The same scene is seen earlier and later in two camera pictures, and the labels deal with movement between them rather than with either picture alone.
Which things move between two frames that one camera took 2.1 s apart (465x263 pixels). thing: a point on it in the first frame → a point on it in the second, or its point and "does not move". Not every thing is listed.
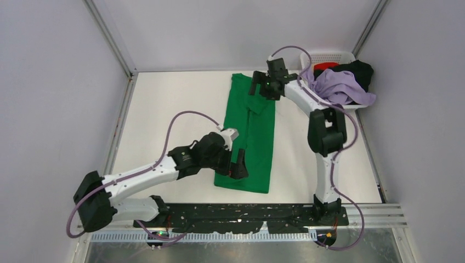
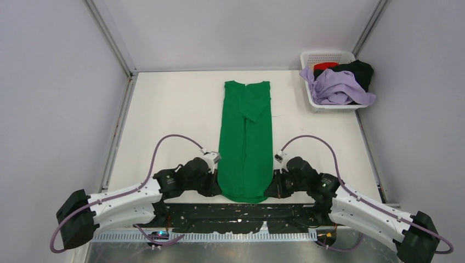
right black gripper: [260, 77] → [276, 189]
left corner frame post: [114, 46] does not move
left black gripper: [238, 172] → [213, 188]
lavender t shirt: [338, 86] does not move
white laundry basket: [329, 57] does not move
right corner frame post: [378, 10] does not move
